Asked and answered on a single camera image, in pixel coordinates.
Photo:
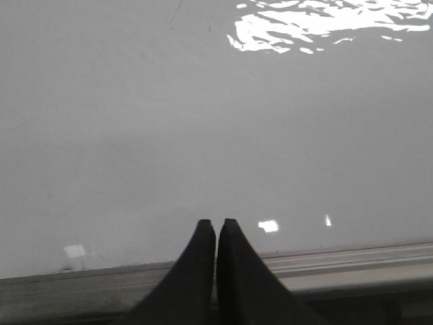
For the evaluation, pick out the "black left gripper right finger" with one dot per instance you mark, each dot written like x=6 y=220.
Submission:
x=247 y=291

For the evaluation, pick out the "white whiteboard with aluminium frame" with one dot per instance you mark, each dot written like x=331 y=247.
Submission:
x=123 y=123

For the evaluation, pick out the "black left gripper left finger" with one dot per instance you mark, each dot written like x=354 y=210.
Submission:
x=183 y=296

